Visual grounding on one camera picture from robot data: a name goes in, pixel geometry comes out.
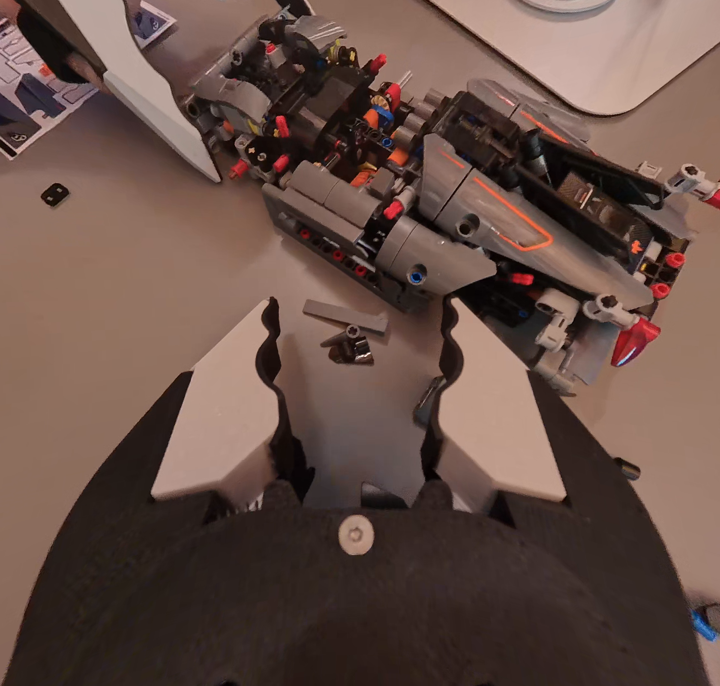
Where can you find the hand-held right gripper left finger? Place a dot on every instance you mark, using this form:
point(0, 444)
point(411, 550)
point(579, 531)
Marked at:
point(225, 416)

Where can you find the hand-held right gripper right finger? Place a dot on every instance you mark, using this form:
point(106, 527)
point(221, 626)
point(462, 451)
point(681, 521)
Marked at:
point(495, 427)

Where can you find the grey black lego car model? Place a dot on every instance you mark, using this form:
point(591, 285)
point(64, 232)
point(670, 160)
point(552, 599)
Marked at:
point(478, 208)

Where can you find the white book stand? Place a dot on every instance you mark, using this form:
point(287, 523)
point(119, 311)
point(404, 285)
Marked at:
point(590, 50)

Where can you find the dark grey curved lego panel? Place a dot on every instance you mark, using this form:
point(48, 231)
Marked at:
point(427, 405)

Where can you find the lego sticker sheet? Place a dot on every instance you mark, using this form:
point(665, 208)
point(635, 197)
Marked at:
point(34, 107)

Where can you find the black lego cylinder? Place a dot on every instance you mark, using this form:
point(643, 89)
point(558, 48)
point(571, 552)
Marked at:
point(627, 468)

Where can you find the black two-hole lego piece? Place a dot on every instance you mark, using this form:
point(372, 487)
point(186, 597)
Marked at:
point(55, 194)

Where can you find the black angled lego piece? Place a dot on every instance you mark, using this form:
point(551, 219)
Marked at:
point(349, 351)

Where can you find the grey flat lego tile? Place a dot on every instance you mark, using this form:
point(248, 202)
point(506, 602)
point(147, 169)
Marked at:
point(349, 317)

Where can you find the blue lego pin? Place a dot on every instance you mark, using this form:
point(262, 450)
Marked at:
point(703, 624)

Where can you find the person's left hand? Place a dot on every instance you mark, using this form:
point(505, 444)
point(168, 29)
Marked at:
point(84, 70)

